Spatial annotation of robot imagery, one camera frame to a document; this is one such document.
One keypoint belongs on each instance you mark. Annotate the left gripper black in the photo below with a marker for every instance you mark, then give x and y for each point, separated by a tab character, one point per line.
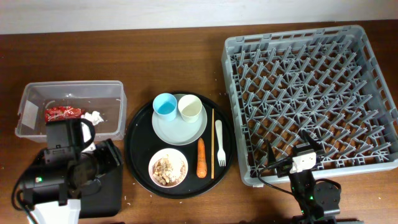
111	154

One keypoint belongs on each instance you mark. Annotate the clear plastic waste bin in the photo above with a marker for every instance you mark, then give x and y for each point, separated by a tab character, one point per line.
107	97

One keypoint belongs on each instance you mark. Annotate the pink bowl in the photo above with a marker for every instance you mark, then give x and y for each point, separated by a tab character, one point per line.
161	153

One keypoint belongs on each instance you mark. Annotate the light grey round plate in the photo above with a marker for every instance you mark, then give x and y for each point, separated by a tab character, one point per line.
178	132

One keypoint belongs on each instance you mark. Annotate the black rectangular waste tray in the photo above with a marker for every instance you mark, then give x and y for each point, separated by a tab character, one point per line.
101	194

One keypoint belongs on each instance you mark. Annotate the food scraps and rice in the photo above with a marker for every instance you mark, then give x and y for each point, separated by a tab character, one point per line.
169	171

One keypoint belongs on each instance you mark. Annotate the white paper napkin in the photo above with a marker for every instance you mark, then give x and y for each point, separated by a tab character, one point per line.
93	117

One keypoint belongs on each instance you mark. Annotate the cream plastic cup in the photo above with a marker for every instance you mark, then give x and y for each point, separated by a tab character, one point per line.
189	107

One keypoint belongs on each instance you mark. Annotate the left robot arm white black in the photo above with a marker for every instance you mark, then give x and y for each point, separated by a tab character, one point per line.
43	193

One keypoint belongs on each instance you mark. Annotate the single wooden chopstick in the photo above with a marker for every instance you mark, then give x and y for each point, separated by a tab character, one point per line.
213	144

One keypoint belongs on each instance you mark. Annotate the red snack wrapper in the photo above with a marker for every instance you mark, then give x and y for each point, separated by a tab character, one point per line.
62	112

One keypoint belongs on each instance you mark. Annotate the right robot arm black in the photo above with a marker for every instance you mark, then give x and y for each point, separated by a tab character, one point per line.
318	199

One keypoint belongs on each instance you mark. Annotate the orange carrot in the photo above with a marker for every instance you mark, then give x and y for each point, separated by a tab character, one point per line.
201	160

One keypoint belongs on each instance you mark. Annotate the grey plastic dishwasher rack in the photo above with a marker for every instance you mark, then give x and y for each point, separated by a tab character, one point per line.
326	81

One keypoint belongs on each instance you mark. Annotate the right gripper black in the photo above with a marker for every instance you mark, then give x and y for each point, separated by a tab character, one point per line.
285	167

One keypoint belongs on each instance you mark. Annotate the white plastic fork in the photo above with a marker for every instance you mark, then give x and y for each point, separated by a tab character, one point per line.
221	156

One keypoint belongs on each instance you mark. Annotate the round black serving tray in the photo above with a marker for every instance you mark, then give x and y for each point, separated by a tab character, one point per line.
148	135

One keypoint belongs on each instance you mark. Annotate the light blue plastic cup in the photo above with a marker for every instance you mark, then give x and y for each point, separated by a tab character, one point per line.
165	106

